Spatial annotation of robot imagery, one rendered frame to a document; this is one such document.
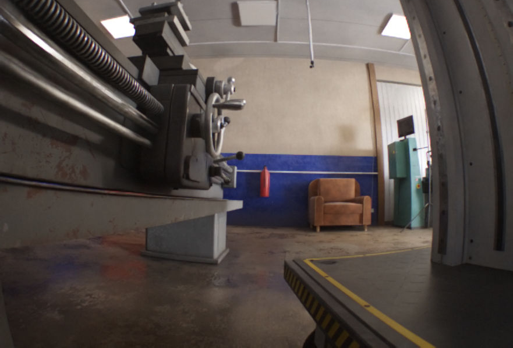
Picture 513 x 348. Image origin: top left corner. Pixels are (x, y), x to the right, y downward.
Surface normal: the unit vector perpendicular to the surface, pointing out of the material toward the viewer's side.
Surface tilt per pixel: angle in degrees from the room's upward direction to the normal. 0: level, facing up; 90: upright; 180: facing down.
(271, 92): 90
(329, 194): 103
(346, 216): 90
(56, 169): 90
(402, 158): 90
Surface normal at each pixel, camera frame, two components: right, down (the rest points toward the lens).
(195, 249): -0.05, -0.18
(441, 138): -0.99, -0.05
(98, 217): 1.00, 0.02
